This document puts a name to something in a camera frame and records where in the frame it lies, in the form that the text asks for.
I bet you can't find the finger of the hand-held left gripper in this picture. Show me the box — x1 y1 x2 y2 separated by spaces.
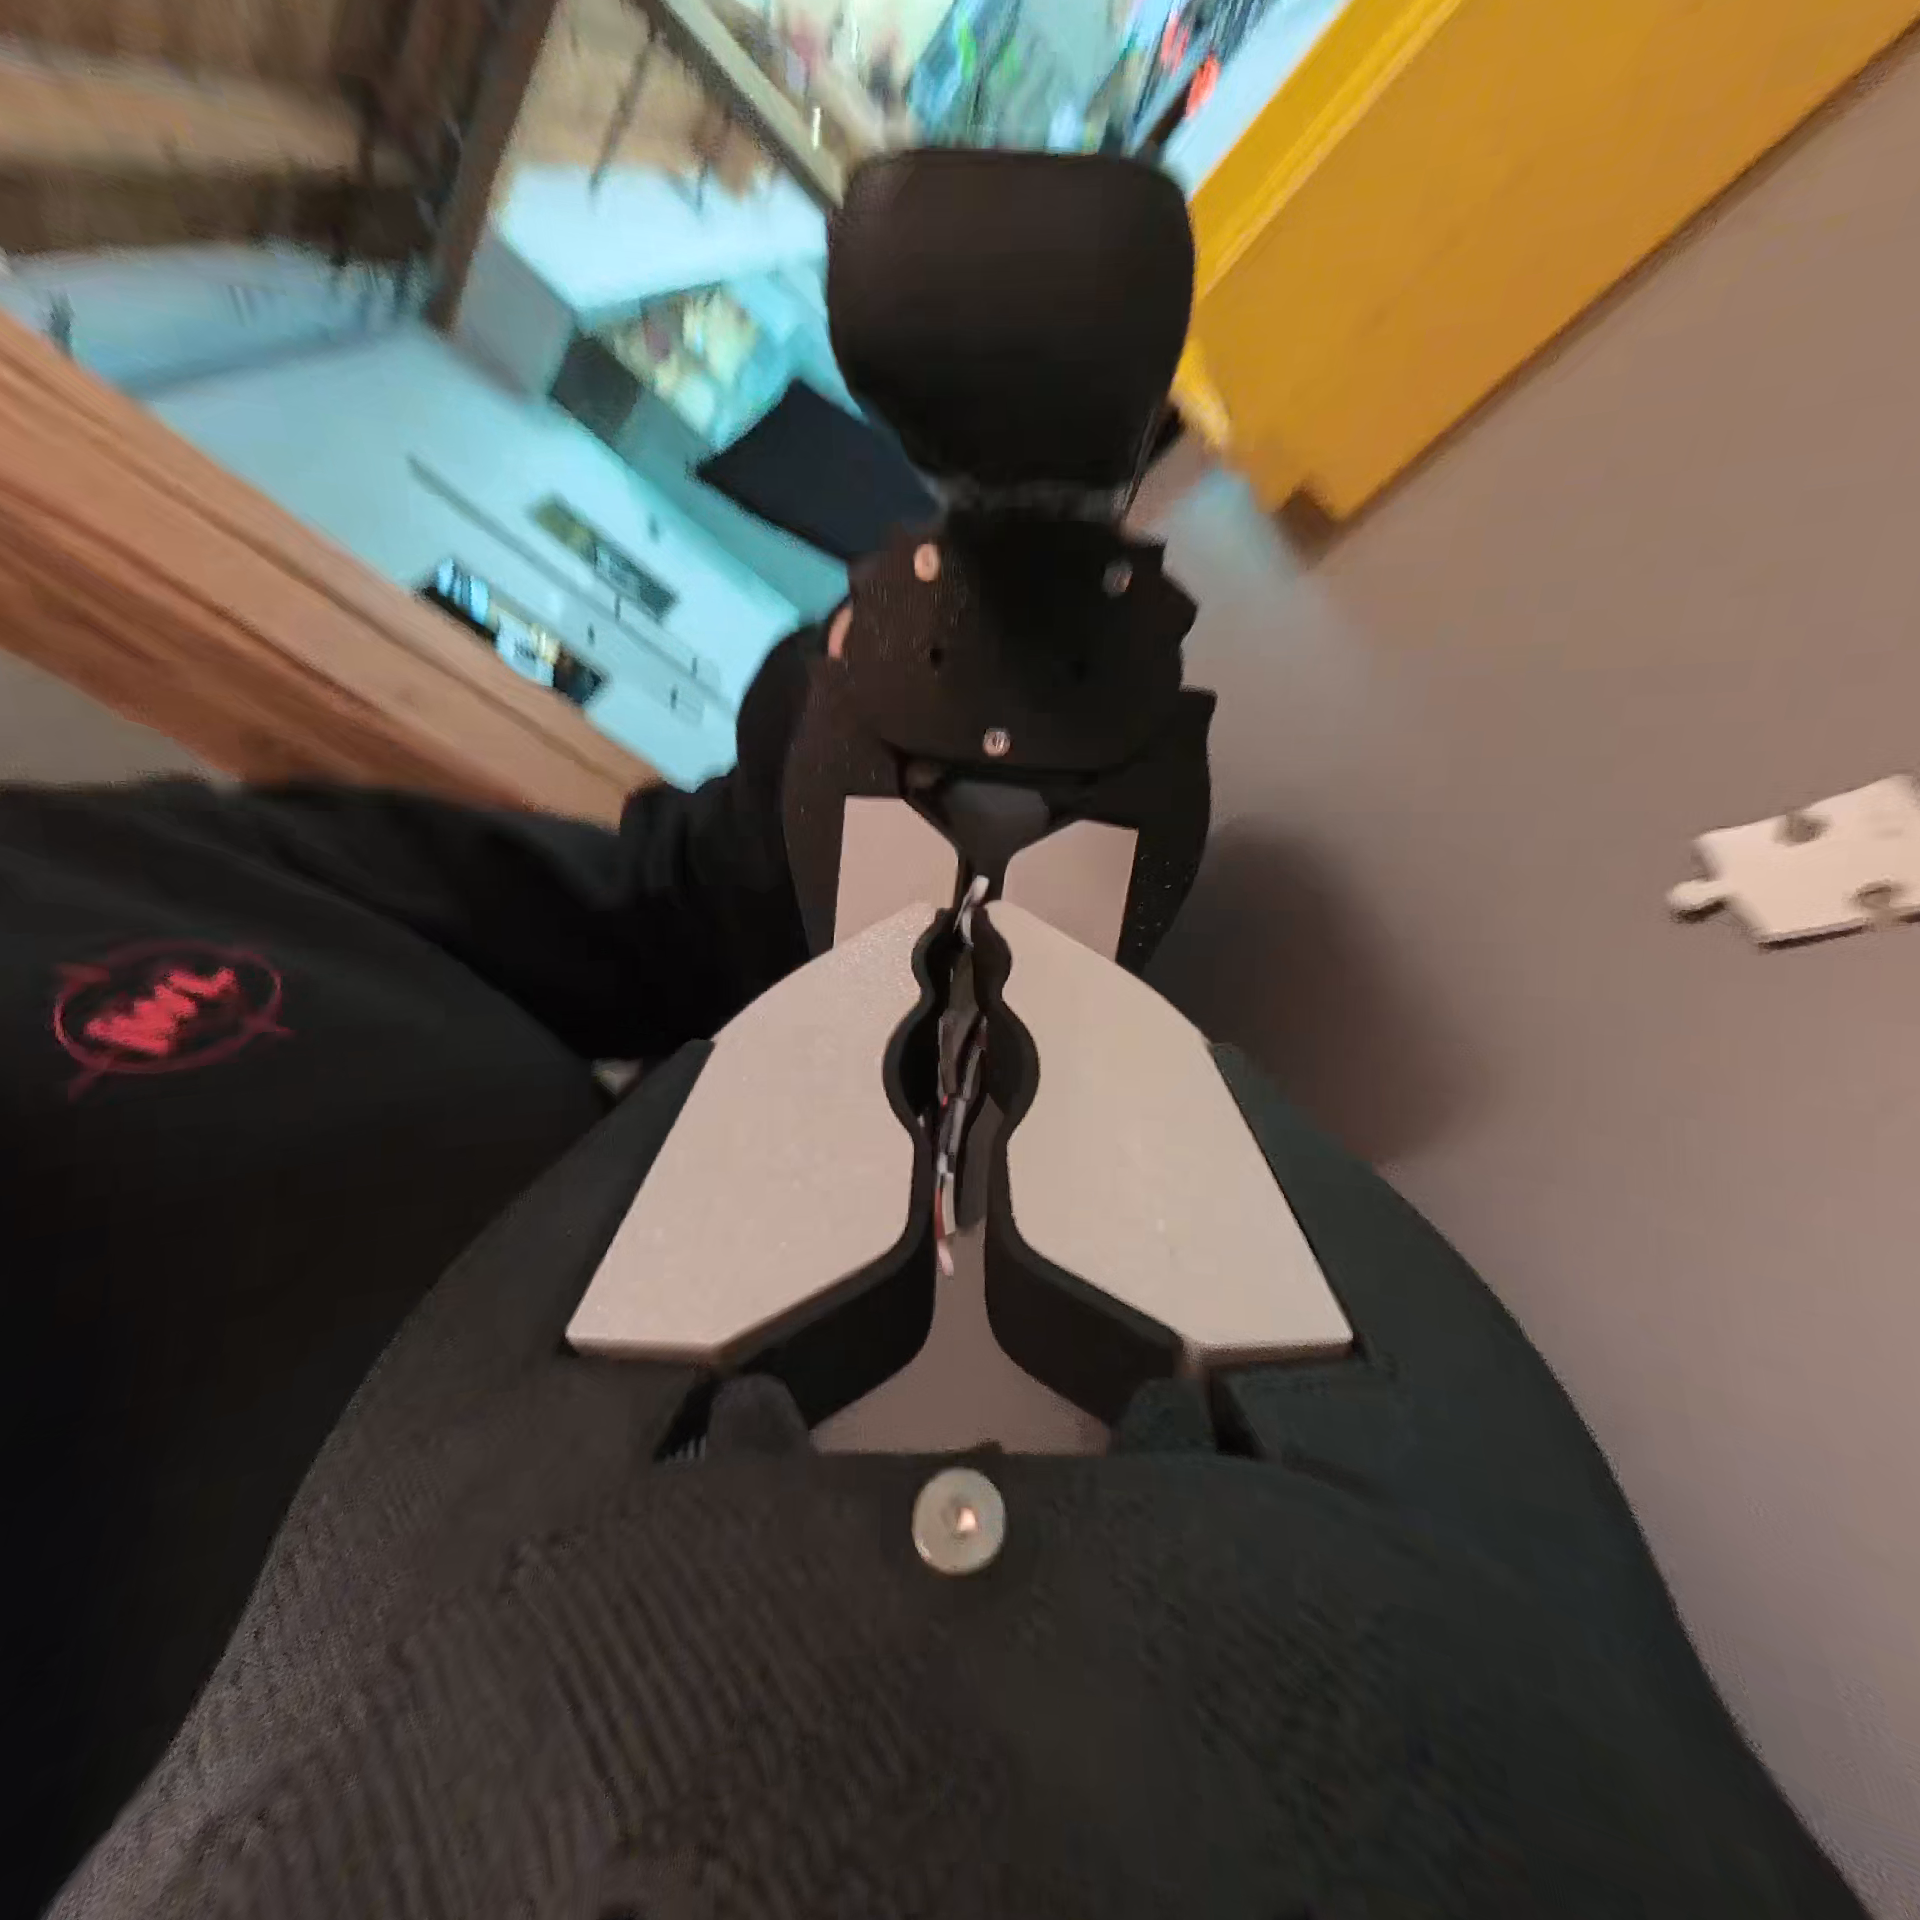
1006 823 1135 965
838 797 964 958

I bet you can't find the black hooded sweatshirt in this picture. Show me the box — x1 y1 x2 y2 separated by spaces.
0 778 632 1920

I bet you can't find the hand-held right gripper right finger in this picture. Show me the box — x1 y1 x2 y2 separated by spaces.
976 900 1360 1427

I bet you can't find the person's left forearm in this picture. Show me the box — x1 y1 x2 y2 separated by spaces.
547 630 817 1059

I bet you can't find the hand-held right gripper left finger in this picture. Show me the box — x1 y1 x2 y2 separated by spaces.
564 900 940 1419

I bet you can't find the colourful curved puzzle ball section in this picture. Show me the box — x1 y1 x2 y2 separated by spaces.
928 872 998 1279

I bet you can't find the wooden beam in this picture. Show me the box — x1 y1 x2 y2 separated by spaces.
0 316 670 827

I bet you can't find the dark flat panel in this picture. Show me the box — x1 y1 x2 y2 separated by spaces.
697 382 917 528

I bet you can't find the yellow plastic bin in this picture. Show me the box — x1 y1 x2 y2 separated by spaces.
1167 0 1920 522

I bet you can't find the white jigsaw puzzle piece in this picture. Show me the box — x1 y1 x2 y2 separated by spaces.
1669 774 1920 950

